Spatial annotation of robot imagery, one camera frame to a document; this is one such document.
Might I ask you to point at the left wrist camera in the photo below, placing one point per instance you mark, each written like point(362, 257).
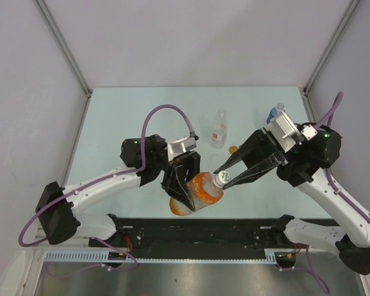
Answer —
point(180, 146)

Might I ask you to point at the blue drink bottle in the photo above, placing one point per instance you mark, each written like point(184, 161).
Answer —
point(274, 111)

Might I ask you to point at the orange bottle cap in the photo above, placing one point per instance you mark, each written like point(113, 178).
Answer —
point(233, 149)

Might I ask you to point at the aluminium frame post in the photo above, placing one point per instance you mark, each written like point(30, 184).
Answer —
point(332, 43)
point(61, 43)

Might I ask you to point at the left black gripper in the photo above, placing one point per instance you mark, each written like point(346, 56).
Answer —
point(174, 181)

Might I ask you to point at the right aluminium frame post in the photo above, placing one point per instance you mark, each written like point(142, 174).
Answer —
point(332, 43)

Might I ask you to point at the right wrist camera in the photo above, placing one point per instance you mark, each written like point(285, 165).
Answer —
point(286, 132)

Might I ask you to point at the clear water bottle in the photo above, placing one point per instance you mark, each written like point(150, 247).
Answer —
point(219, 129)

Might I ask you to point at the left aluminium frame post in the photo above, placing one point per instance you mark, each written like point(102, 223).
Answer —
point(61, 43)

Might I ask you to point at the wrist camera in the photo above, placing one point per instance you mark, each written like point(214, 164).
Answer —
point(286, 132)
point(180, 146)

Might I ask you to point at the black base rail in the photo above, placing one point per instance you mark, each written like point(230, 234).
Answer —
point(201, 239)

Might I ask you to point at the white green-printed bottle cap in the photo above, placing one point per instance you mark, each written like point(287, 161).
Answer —
point(221, 179)

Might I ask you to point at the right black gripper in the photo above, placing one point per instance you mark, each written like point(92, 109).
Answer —
point(259, 153)

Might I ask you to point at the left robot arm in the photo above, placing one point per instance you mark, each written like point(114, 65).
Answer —
point(61, 210)

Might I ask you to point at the orange drink bottle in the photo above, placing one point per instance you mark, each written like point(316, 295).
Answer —
point(206, 193)

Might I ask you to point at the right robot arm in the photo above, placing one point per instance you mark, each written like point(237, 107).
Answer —
point(302, 155)

